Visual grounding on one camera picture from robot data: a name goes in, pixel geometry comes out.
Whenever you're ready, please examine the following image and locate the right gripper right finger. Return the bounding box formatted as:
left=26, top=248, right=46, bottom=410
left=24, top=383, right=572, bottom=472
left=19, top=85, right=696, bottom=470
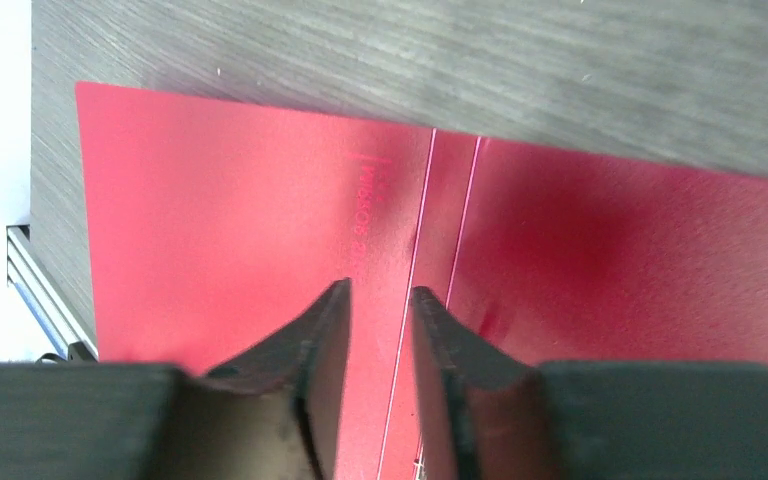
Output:
left=411, top=286, right=768, bottom=479

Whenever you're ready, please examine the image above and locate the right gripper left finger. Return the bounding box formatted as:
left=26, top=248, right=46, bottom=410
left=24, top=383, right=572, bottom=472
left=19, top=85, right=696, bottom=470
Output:
left=0, top=279, right=351, bottom=479

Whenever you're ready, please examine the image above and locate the red plastic folder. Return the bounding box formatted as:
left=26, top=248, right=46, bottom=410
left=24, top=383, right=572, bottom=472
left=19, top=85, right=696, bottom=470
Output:
left=75, top=82, right=768, bottom=479

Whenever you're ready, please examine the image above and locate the aluminium rail frame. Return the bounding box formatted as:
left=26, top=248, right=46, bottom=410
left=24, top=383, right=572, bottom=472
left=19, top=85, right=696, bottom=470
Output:
left=5, top=225, right=99, bottom=362

